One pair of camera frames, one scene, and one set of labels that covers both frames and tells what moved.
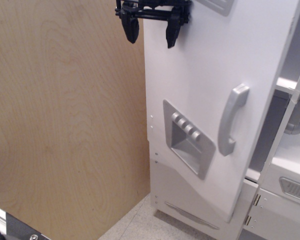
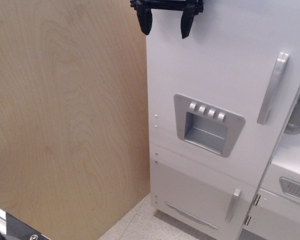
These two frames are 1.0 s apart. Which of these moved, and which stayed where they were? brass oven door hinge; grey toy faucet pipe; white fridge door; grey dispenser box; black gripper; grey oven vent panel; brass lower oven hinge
Moved: black gripper; grey dispenser box; white fridge door
Stayed: grey oven vent panel; brass lower oven hinge; grey toy faucet pipe; brass oven door hinge
